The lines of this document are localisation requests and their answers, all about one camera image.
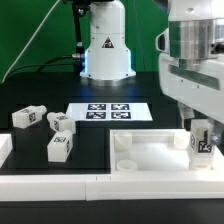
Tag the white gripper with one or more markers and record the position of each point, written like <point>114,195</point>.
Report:
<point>202,90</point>

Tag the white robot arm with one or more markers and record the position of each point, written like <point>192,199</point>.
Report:
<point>191,59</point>

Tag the black pole stand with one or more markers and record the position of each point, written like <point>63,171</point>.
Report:
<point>79,9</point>

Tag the white U-shaped obstacle fence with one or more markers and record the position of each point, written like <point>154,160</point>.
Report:
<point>118,185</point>

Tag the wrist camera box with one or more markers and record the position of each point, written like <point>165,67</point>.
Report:
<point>162,41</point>

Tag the white sheet with fiducial tags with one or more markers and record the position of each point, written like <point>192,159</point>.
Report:
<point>109,112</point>

